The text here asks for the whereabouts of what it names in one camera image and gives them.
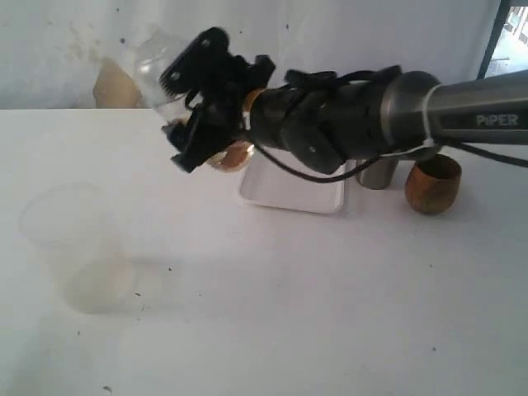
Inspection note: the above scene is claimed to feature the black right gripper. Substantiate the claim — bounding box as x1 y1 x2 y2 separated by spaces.
161 27 276 154

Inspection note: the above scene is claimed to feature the clear shaker body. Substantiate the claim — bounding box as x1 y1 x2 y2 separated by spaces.
154 101 251 173

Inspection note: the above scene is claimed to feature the clear shaker dome lid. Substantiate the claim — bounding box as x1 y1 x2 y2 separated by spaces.
133 30 188 110

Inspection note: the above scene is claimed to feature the stainless steel cup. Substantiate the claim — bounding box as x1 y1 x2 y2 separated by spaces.
356 158 399 190

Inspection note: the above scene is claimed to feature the brown wooden cup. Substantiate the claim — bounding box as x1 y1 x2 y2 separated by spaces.
404 154 462 215

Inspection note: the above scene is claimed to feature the white square tray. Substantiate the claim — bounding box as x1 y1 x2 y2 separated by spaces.
238 154 345 215

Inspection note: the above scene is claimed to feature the translucent plastic cup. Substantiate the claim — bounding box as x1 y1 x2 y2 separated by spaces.
19 183 135 314

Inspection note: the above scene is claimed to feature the dark window frame post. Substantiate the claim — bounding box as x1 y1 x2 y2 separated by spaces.
477 0 512 80

